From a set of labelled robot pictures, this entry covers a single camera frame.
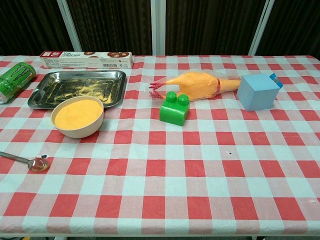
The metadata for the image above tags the white frame post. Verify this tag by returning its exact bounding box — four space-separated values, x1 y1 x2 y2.
248 0 275 56
150 0 167 56
56 0 83 53

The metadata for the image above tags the light blue foam cube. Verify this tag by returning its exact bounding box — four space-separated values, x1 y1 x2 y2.
236 73 280 112

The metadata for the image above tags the metal spoon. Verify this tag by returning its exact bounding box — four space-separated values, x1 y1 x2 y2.
0 151 51 173

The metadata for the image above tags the green energy drink can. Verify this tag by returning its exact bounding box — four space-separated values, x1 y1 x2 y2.
0 62 37 105

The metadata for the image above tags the dark brown curtain panel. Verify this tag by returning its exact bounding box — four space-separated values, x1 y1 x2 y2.
165 0 265 56
66 0 153 56
0 0 75 56
256 0 320 56

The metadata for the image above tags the green toy building brick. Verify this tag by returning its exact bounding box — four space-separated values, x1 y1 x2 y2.
159 91 191 127

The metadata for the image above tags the long white paper box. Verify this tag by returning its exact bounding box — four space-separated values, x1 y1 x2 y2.
39 51 133 69

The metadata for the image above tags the yellow rubber chicken toy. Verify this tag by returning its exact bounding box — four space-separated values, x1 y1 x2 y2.
148 71 242 102

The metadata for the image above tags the red white checked tablecloth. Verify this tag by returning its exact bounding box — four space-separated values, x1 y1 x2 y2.
0 54 320 238

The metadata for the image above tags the stainless steel tray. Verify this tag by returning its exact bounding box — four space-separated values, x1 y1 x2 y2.
27 70 127 110

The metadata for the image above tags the beige bowl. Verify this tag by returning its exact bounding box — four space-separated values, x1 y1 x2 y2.
50 95 105 139

